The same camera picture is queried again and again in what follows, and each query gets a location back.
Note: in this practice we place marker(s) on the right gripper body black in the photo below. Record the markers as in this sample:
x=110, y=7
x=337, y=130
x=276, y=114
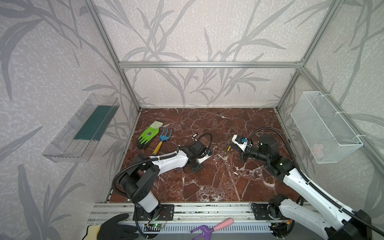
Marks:
x=237, y=147

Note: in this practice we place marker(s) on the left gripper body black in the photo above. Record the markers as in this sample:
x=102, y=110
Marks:
x=197, y=165

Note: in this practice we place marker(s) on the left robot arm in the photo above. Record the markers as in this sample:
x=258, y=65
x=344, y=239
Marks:
x=136, y=181

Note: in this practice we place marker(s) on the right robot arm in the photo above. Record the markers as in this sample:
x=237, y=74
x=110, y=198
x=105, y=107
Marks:
x=331, y=220

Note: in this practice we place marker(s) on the green gardening glove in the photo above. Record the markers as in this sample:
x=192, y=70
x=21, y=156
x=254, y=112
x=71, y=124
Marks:
x=147, y=136

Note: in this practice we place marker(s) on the green circuit board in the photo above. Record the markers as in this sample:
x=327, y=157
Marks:
x=155, y=227

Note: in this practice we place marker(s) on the black rubber glove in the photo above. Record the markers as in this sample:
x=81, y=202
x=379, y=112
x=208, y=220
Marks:
x=111, y=230

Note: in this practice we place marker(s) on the blue hand rake yellow handle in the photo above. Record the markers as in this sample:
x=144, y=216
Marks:
x=165, y=136

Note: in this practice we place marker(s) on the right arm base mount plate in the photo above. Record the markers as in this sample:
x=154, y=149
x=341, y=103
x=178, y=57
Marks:
x=265, y=212

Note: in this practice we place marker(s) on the aluminium front rail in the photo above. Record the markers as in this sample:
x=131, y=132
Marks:
x=204, y=212

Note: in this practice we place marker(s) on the white wire mesh basket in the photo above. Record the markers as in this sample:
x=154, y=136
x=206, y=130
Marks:
x=327, y=134

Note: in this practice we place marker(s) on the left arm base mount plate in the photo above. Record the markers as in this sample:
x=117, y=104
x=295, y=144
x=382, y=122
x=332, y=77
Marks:
x=163, y=212

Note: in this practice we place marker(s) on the purple rake pink handle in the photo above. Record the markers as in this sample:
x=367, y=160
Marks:
x=206, y=231

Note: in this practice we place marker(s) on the aluminium cage frame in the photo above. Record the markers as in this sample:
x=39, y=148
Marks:
x=299, y=66

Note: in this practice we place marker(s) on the clear plastic wall tray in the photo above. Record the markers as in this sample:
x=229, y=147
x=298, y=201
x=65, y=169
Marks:
x=79, y=138

